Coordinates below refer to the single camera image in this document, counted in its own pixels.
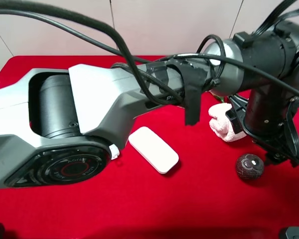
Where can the white remote controller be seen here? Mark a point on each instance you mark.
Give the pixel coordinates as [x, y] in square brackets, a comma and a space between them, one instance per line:
[115, 152]

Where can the white rounded flat box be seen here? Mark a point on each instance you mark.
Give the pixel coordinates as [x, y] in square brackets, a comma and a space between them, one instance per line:
[153, 149]

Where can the pink rolled towel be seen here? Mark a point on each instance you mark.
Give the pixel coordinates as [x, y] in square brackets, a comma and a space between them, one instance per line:
[221, 125]

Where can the dark marbled ball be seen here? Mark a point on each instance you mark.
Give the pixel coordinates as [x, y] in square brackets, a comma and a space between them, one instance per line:
[249, 167]

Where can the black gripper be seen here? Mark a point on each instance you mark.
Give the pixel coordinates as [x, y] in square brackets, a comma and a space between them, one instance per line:
[268, 120]

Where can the dark object bottom right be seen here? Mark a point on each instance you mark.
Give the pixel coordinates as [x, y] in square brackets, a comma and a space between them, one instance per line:
[289, 233]

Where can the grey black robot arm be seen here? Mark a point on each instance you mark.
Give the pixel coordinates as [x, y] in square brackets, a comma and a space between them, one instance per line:
[56, 126]

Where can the purple toy eggplant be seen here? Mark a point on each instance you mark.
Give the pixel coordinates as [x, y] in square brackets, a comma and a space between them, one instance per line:
[221, 99]

